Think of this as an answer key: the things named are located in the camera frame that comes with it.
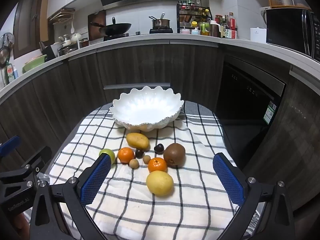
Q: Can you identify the white small appliance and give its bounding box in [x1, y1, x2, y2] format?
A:
[250, 27, 267, 43]

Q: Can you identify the brown kiwi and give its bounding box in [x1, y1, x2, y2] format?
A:
[163, 143, 186, 167]

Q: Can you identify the green energy label sticker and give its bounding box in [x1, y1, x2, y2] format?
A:
[263, 101, 277, 125]

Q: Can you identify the yellow lemon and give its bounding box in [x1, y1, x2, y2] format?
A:
[146, 170, 174, 196]

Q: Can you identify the wooden hanging dish rack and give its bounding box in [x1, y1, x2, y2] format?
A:
[51, 9, 75, 24]

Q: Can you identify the orange tangerine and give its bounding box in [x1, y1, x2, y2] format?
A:
[118, 147, 135, 164]
[148, 157, 167, 173]

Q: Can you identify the black spice rack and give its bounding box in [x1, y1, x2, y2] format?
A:
[176, 4, 213, 34]

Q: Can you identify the dark wood kitchen cabinet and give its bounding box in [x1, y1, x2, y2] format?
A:
[0, 40, 225, 160]

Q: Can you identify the black microwave oven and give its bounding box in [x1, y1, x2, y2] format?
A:
[265, 7, 320, 63]

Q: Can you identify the black gas stove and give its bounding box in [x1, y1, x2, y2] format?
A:
[103, 27, 174, 41]

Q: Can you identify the white scalloped bowl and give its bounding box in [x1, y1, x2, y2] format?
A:
[109, 86, 185, 132]

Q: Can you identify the black wok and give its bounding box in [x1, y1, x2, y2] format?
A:
[90, 17, 132, 37]

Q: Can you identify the steel pot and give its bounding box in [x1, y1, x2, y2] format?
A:
[60, 44, 78, 55]

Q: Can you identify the checked white kitchen towel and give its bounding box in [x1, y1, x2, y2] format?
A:
[24, 101, 260, 240]

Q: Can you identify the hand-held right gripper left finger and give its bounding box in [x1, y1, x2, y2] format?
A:
[29, 153, 113, 240]

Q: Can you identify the dish soap bottle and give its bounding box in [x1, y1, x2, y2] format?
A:
[6, 64, 18, 83]

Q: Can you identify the row of spice jars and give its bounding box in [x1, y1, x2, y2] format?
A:
[179, 0, 210, 23]

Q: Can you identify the hanging metal strainer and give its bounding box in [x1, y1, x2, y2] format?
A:
[0, 32, 14, 68]

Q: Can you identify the brown cutting board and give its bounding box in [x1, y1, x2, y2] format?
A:
[88, 10, 107, 42]

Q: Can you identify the white glass teapot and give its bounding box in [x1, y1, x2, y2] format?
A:
[59, 34, 72, 47]

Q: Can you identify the green basin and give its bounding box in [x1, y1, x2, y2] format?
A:
[22, 55, 47, 73]

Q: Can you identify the brown wooden door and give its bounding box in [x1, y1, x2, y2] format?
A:
[13, 0, 54, 60]

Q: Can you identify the black knife block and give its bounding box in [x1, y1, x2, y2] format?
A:
[40, 42, 59, 59]

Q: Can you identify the black built-in dishwasher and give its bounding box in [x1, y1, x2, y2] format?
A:
[215, 55, 287, 130]

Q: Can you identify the yellow mango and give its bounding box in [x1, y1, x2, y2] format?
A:
[126, 132, 150, 149]

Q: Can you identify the green apple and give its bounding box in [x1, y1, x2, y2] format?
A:
[99, 148, 116, 165]

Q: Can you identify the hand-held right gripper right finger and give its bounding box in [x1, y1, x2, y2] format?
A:
[212, 152, 297, 240]

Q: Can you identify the steel saucepan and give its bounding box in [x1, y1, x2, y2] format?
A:
[149, 12, 171, 29]

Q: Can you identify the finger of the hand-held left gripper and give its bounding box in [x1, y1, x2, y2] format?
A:
[0, 135, 22, 158]
[0, 146, 52, 180]

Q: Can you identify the cluster of sauce bottles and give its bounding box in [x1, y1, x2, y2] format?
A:
[209, 12, 238, 39]

